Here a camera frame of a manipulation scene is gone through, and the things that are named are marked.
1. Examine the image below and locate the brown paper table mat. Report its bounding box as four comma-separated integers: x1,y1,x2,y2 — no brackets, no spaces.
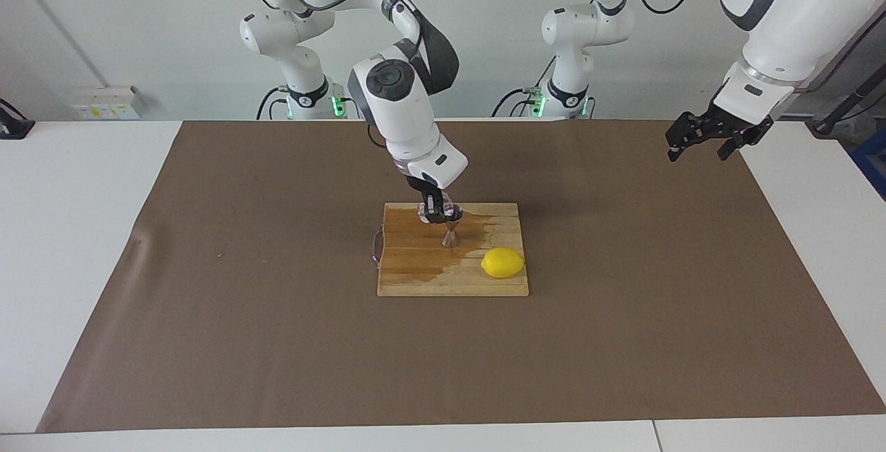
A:
36,118,886,433

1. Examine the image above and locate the wooden cutting board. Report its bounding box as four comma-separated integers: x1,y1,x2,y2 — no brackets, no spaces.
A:
372,202,530,298

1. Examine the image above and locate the white yellow-labelled socket box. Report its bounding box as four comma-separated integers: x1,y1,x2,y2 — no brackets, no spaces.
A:
71,85,147,120

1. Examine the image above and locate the black base cable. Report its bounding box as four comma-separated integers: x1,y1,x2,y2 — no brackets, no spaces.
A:
491,89,544,118
256,87,290,120

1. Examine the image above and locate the black right base cable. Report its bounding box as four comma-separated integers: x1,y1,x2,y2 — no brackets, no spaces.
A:
256,87,290,120

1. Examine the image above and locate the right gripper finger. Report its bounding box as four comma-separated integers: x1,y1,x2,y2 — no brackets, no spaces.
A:
421,190,446,225

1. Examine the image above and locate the blue crate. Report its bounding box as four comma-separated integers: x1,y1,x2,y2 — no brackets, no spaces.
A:
850,130,886,200

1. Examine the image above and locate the black clamp mount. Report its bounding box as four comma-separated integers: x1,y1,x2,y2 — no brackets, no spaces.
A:
0,98,35,140

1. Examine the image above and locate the yellow lemon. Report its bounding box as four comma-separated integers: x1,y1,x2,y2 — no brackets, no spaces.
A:
481,247,525,280

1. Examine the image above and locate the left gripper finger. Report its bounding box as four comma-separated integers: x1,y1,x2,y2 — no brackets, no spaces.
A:
717,120,775,161
665,111,708,163

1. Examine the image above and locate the black left base cable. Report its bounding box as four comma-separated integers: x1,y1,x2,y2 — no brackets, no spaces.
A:
491,89,544,118

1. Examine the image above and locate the black stand pole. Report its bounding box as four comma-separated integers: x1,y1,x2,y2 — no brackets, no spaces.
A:
806,64,886,138

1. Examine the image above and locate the steel jigger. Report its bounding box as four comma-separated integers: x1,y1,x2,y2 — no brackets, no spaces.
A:
441,213,464,249

